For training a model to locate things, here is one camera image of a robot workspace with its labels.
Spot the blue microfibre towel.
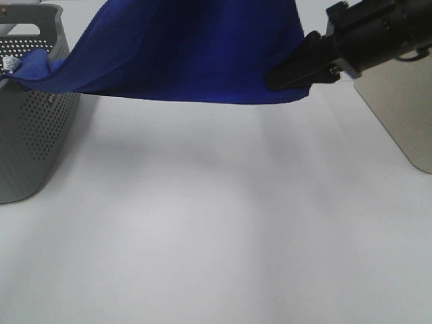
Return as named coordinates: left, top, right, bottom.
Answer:
left=5, top=1, right=310, bottom=105

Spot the white towel care label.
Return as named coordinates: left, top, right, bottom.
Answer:
left=2, top=56, right=22, bottom=74

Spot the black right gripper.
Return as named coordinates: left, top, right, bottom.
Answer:
left=265, top=1, right=431, bottom=91

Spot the grey perforated laundry basket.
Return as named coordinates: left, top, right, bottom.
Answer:
left=1, top=3, right=80, bottom=203

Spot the beige rounded bin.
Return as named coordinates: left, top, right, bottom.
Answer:
left=354, top=55, right=431, bottom=173

